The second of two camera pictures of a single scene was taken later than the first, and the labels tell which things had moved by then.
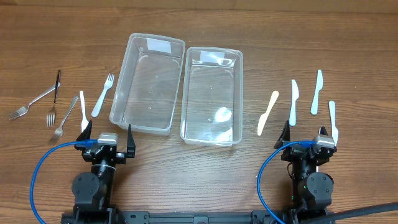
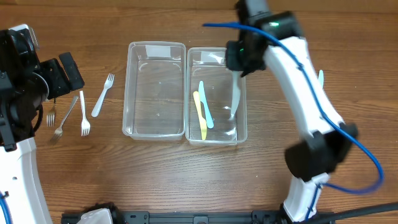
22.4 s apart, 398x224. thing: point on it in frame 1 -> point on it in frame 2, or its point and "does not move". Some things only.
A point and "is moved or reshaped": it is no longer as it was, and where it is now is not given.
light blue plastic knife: (295, 95) -> (203, 99)
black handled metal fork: (50, 119) does not move
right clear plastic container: (212, 97) does not move
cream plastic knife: (263, 117) -> (202, 120)
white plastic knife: (334, 130) is moved or reshaped
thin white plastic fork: (84, 121) does not move
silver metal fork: (58, 132) does not move
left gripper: (104, 154) -> (53, 78)
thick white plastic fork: (107, 84) does not move
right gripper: (306, 155) -> (241, 62)
